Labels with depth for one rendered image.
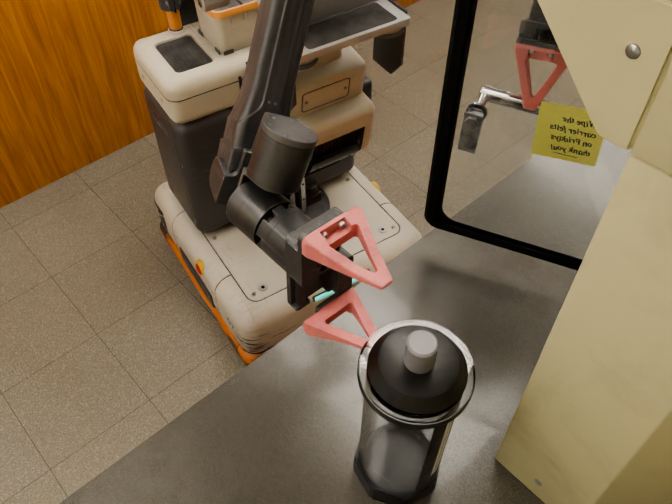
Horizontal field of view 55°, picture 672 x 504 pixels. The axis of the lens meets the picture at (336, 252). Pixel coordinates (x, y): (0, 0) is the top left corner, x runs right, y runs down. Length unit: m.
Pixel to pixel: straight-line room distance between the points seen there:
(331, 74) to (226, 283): 0.68
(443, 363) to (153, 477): 0.39
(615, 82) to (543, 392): 0.33
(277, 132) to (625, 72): 0.32
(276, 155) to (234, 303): 1.18
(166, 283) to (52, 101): 0.77
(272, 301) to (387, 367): 1.19
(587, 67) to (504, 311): 0.55
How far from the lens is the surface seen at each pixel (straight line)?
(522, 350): 0.92
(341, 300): 0.67
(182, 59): 1.67
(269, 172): 0.64
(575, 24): 0.45
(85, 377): 2.08
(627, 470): 0.68
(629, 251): 0.50
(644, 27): 0.43
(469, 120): 0.80
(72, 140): 2.64
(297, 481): 0.80
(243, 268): 1.84
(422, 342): 0.57
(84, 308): 2.23
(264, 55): 0.71
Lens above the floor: 1.68
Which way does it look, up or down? 49 degrees down
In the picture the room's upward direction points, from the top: straight up
